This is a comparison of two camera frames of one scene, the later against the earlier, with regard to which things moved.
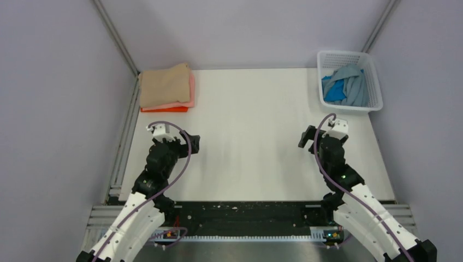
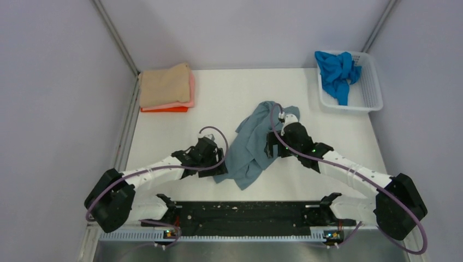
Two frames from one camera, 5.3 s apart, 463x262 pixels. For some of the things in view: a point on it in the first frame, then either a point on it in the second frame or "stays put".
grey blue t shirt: x=355 y=85 -> x=247 y=155
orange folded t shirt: x=171 y=109 stays put
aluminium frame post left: x=121 y=46 stays put
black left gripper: x=183 y=148 -> x=219 y=170
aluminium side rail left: x=124 y=147 stays put
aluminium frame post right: x=371 y=39 stays put
